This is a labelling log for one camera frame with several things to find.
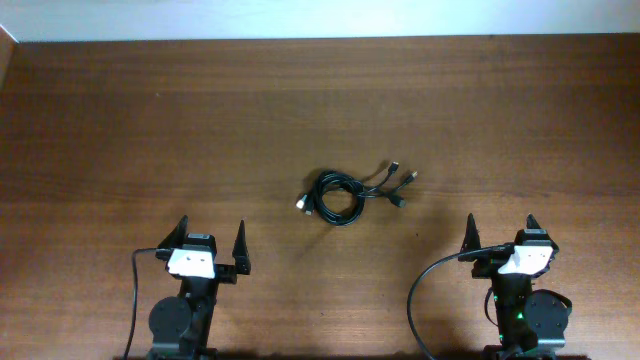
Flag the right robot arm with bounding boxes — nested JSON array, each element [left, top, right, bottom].
[[459, 215, 572, 359]]

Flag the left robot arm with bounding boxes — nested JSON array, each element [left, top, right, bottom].
[[147, 216, 251, 360]]

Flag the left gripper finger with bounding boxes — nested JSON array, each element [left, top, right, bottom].
[[157, 215, 189, 250], [232, 220, 251, 275]]

